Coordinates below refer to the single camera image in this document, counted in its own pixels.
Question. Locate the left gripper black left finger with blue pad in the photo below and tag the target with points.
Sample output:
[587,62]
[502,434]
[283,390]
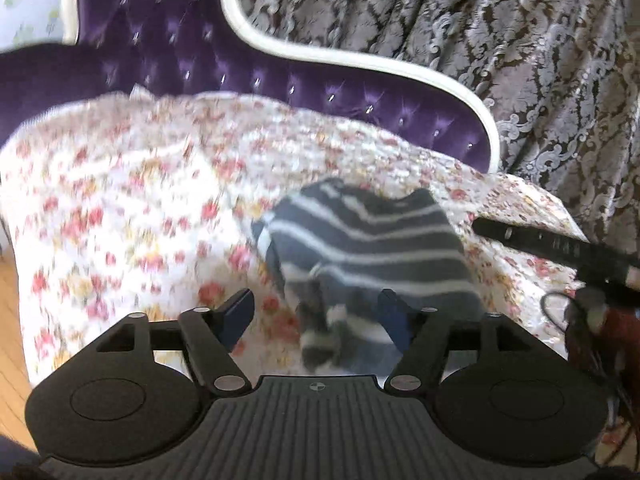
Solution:
[211,335]

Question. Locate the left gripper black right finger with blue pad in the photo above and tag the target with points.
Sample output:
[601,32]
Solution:
[422,339]

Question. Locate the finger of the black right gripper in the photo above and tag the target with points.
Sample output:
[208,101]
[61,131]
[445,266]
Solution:
[586,258]

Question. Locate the grey white striped garment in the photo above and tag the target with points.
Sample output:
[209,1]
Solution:
[370,254]

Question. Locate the floral bed cover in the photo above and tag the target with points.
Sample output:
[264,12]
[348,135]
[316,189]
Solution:
[130,202]

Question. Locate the brown silver damask curtain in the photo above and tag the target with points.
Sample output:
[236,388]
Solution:
[560,77]

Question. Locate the purple tufted headboard white frame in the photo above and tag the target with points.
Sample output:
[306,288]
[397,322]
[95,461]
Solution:
[173,47]

